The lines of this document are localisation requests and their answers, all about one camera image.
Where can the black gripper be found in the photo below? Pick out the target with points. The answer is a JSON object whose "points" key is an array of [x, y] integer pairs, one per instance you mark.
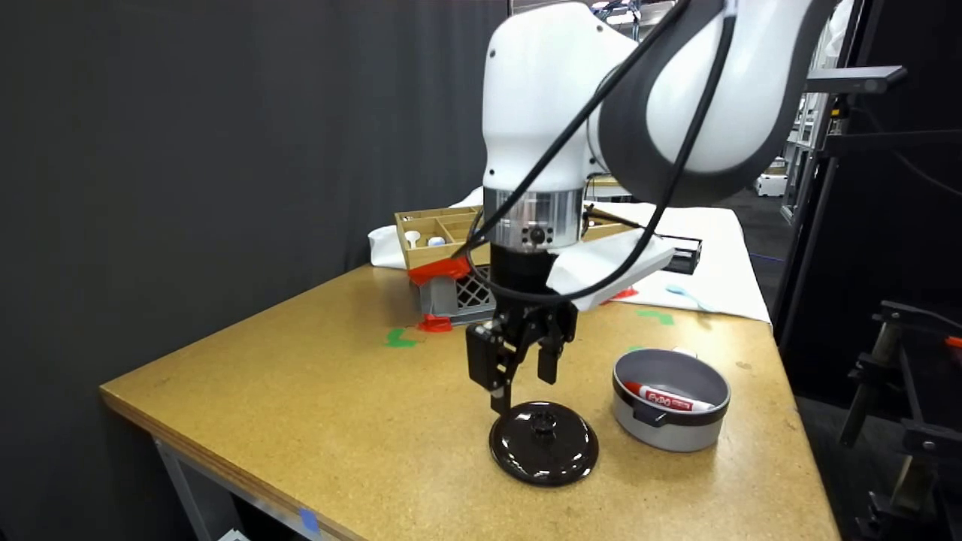
{"points": [[526, 291]]}

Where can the black round lid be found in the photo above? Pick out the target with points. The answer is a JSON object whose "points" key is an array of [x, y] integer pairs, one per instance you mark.
{"points": [[543, 447]]}

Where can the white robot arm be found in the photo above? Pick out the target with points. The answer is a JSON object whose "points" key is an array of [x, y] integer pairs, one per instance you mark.
{"points": [[560, 100]]}

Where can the small red tape piece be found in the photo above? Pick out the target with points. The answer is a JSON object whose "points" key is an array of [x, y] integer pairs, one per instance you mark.
{"points": [[437, 324]]}

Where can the grey round pot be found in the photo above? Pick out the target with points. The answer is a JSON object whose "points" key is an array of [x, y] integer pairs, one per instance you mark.
{"points": [[673, 422]]}

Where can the light blue plastic spoon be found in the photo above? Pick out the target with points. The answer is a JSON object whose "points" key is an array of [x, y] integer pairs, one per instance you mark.
{"points": [[683, 293]]}

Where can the blue tape piece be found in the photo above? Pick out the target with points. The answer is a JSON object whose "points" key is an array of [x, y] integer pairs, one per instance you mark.
{"points": [[312, 522]]}

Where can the grey table leg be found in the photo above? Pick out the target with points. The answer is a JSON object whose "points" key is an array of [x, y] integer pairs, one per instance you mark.
{"points": [[191, 491]]}

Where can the black curtain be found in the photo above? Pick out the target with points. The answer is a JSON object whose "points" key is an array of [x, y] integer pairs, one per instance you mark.
{"points": [[200, 150]]}

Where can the black metal stand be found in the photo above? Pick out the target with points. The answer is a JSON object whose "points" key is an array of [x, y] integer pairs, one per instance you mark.
{"points": [[905, 422]]}

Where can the black metal rack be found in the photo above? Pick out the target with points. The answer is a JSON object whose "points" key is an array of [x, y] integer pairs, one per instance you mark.
{"points": [[881, 200]]}

